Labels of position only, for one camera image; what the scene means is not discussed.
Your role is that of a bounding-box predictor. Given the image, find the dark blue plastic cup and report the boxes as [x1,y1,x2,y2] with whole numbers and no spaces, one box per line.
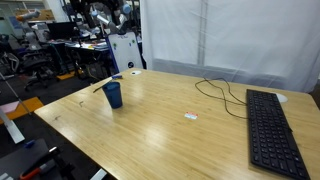
[101,81,124,110]

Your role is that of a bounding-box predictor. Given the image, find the thin black keyboard cable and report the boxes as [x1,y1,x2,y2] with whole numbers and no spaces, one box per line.
[194,77,249,120]

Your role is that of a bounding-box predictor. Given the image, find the white panel with coloured dots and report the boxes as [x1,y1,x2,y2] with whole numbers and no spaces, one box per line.
[106,31,145,73]

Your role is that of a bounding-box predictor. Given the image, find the small red white sticker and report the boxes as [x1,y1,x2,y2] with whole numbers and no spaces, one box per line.
[184,111,199,121]

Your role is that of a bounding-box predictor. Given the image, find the cluttered background desk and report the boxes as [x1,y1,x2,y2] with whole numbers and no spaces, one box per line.
[46,38,112,79]

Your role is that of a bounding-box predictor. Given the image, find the thin black rod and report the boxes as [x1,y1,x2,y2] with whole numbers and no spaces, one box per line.
[92,78,113,94]

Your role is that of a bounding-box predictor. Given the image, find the orange floor mat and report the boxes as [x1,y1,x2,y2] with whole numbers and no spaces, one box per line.
[0,96,45,125]

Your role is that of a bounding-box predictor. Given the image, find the black computer keyboard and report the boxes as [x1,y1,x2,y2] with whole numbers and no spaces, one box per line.
[245,88,312,180]

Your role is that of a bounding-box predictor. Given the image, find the white translucent curtain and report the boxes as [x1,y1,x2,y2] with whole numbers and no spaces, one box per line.
[139,0,320,94]

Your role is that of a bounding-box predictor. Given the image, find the black computer monitor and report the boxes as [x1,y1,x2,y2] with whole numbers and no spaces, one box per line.
[46,21,80,41]

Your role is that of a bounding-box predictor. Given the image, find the silver aluminium profile bar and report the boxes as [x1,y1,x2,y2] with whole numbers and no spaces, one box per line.
[0,107,26,145]

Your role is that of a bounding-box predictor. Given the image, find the orange handled tool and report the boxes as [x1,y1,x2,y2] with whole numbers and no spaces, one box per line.
[19,159,57,180]

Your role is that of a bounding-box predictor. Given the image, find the black office chair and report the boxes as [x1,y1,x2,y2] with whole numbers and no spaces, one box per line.
[19,49,52,92]

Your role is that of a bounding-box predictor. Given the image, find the plain white grommet cover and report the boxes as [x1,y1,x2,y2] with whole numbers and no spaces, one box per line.
[275,92,289,104]

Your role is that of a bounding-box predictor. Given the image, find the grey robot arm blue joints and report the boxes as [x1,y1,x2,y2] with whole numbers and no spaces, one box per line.
[89,2,133,35]

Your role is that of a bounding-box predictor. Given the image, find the pink paper sheet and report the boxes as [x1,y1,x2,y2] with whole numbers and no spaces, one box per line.
[0,101,20,115]

